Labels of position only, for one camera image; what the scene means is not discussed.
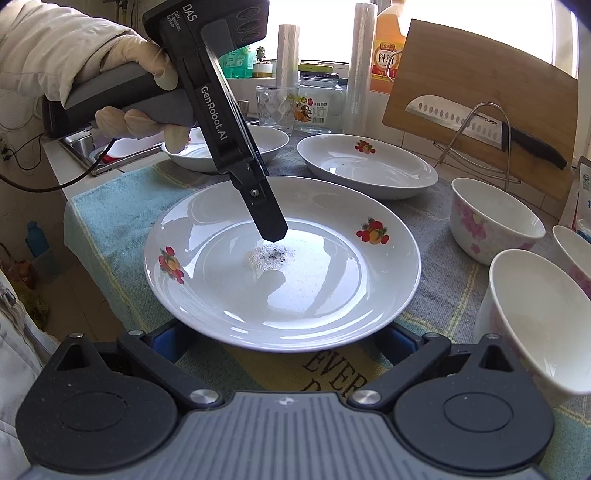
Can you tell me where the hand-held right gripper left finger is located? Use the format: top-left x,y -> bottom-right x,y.
56,320 -> 222,412

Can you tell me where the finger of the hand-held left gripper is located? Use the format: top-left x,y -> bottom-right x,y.
230,171 -> 290,241

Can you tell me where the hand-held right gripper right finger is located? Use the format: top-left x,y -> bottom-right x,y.
350,322 -> 514,409

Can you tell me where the white fruit print plate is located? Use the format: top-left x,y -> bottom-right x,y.
161,124 -> 290,174
143,175 -> 422,354
297,134 -> 439,200

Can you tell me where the white floral bowl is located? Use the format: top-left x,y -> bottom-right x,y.
473,249 -> 591,409
450,178 -> 546,266
551,225 -> 591,301

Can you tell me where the person's left hand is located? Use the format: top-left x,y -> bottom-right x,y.
95,39 -> 193,156

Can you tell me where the green box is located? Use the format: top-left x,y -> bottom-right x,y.
219,46 -> 254,78

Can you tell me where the small potted plant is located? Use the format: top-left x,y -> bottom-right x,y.
252,46 -> 277,78

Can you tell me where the clear drinking glass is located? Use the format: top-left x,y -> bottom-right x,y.
255,85 -> 296,134

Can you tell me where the short plastic wrap roll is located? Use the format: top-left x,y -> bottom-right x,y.
276,24 -> 300,89

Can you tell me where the small white dish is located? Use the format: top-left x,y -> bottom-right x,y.
95,137 -> 163,163

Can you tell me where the glass storage jar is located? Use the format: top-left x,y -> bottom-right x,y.
293,65 -> 347,134

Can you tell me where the stainless steel sink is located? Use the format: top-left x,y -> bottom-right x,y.
58,127 -> 168,178

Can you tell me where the checked kitchen towel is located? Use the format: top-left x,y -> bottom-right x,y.
64,148 -> 591,480

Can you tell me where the person's white jacket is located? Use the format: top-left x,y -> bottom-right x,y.
0,268 -> 62,480

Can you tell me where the tall plastic wrap roll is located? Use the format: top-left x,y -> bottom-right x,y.
344,2 -> 377,134

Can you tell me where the black appliance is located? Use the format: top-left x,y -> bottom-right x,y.
41,95 -> 97,139

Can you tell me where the blue plastic bottle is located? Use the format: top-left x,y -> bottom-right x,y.
25,222 -> 49,259

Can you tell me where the orange cooking wine bottle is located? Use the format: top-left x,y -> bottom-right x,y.
369,0 -> 416,95

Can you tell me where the white and blue bag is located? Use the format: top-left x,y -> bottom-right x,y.
558,156 -> 591,241

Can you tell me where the bamboo cutting board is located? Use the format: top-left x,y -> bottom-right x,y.
382,18 -> 580,201

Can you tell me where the black cable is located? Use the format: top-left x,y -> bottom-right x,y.
0,137 -> 122,192

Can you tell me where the black handled kitchen knife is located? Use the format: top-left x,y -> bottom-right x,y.
405,95 -> 568,171

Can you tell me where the metal wire rack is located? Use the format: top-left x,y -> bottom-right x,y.
433,102 -> 522,192

